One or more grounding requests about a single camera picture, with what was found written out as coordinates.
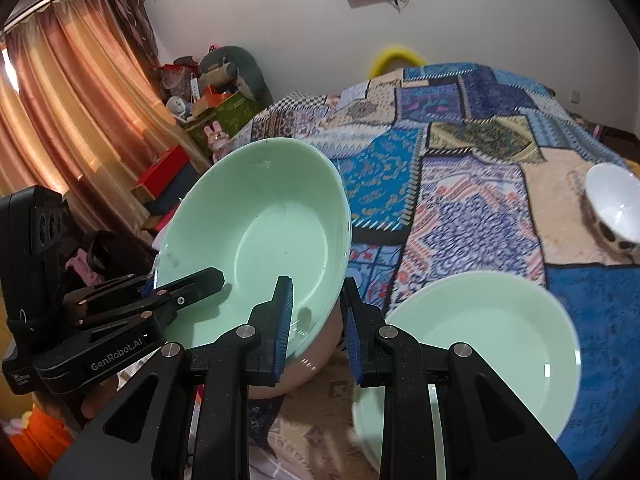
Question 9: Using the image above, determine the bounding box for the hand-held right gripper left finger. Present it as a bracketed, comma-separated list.
[47, 275, 295, 480]

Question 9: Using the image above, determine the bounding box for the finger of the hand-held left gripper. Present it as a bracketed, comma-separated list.
[61, 273, 154, 312]
[77, 267, 225, 334]

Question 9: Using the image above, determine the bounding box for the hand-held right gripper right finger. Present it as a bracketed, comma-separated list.
[339, 277, 581, 480]

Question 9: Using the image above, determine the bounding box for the green bowl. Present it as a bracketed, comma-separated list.
[152, 138, 352, 351]

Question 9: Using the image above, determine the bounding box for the green plate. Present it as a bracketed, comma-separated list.
[352, 271, 583, 477]

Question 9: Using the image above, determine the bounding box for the person's left forearm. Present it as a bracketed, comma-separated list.
[9, 404, 77, 480]

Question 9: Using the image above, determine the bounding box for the person's left hand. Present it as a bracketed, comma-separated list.
[81, 381, 120, 419]

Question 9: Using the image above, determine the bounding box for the pink cloth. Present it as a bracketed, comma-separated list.
[65, 255, 99, 287]

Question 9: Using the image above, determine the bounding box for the red box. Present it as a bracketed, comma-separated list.
[131, 146, 191, 200]

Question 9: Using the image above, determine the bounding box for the pink bunny plush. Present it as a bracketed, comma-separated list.
[204, 121, 230, 161]

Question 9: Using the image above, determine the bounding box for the orange striped curtain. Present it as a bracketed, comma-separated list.
[0, 0, 213, 241]

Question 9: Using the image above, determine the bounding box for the green cardboard box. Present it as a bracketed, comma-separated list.
[185, 92, 262, 157]

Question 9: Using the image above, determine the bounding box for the patchwork printed blanket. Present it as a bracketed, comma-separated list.
[235, 62, 640, 480]

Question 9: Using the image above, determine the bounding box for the grey plush toy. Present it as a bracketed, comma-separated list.
[199, 46, 266, 102]

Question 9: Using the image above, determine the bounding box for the brown patterned curtain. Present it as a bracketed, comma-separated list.
[99, 0, 162, 78]

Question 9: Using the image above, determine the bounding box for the white bowl with black dots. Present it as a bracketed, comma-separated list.
[585, 163, 640, 253]

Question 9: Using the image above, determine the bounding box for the yellow ring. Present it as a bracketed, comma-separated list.
[369, 46, 426, 80]

